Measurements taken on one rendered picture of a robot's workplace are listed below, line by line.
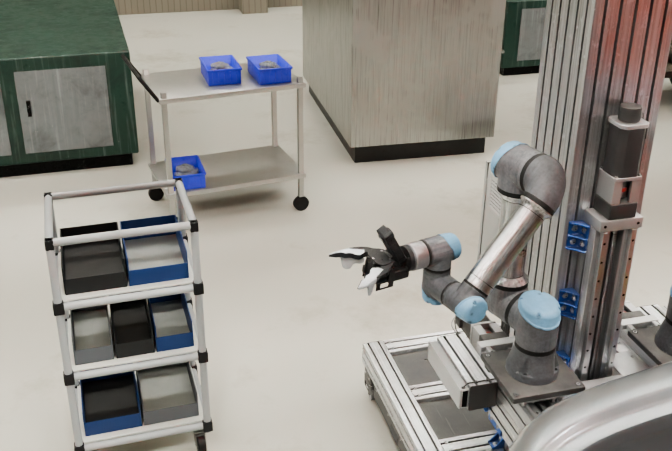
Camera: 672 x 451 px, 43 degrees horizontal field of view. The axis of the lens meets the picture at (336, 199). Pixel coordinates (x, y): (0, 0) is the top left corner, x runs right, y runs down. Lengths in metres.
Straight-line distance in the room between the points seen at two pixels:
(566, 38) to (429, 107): 3.56
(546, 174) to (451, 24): 3.65
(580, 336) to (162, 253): 1.50
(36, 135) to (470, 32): 2.94
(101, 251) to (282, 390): 1.06
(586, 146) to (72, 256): 1.81
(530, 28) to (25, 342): 5.40
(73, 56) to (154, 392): 2.86
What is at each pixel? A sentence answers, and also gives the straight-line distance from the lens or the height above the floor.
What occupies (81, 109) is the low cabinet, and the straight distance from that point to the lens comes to 5.91.
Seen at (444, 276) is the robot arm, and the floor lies 1.15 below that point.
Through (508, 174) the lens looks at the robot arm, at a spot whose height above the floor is 1.40.
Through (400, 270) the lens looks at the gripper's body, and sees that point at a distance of 2.26.
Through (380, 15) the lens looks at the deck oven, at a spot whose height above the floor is 1.04.
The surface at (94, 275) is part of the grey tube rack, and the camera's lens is 3.07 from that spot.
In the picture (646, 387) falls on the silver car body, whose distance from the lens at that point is 1.14.
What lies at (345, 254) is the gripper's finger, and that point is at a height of 1.25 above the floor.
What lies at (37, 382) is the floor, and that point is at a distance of 4.03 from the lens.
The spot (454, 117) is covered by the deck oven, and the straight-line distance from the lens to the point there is 6.07.
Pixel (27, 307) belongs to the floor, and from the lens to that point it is 4.58.
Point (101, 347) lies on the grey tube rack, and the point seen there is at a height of 0.53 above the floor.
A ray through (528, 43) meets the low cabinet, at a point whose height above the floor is 0.30.
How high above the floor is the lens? 2.31
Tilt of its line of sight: 25 degrees down
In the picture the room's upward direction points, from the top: 1 degrees clockwise
